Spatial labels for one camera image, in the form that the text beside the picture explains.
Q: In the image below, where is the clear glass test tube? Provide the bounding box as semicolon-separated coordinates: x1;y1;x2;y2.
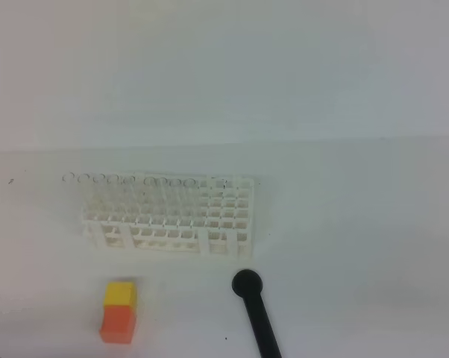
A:
183;178;199;203

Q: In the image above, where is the white test tube rack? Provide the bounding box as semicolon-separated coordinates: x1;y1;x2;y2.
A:
81;172;254;258

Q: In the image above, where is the clear test tube in rack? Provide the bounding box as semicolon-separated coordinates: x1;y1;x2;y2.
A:
106;174;120;201
142;177;157;198
62;172;75;183
122;175;136;201
77;173;92;200
91;173;107;200
157;177;170;201

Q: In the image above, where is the black round-headed stand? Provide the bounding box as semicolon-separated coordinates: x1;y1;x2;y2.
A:
231;269;282;358

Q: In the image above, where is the yellow block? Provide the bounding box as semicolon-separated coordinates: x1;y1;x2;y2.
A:
103;281;137;310

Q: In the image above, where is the orange block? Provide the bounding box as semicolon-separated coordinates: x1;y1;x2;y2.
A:
99;305;136;345

